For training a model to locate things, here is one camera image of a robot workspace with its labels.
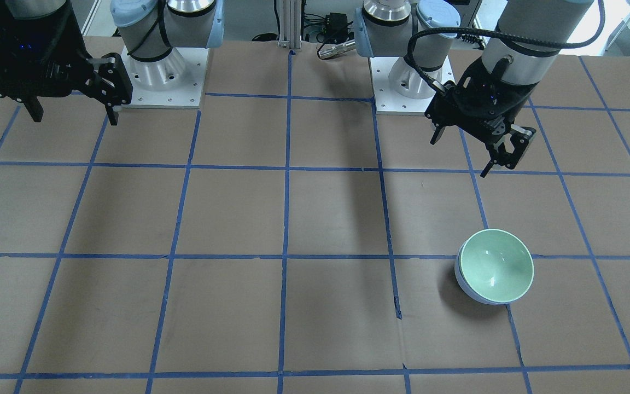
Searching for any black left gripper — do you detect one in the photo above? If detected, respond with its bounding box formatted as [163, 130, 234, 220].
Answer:
[425, 58, 537, 178]

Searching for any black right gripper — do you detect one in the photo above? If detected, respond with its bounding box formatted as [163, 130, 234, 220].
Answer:
[0, 5, 133, 126]

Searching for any light green bowl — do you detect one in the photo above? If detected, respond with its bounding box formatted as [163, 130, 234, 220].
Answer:
[460, 229, 535, 304]

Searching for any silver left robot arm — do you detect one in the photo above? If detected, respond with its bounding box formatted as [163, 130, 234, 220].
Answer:
[353, 1, 597, 177]

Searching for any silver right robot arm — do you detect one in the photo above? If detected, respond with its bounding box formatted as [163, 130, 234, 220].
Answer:
[0, 1, 224, 125]

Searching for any light blue bowl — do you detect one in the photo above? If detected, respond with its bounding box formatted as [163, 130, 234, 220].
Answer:
[453, 248, 507, 306]

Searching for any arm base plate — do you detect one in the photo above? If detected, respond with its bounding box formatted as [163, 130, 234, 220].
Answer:
[121, 48, 211, 109]
[369, 57, 435, 115]

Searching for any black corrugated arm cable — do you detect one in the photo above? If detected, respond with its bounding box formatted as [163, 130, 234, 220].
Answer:
[407, 0, 606, 94]

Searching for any silver aluminium frame post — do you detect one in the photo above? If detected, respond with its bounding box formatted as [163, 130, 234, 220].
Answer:
[273, 0, 305, 54]

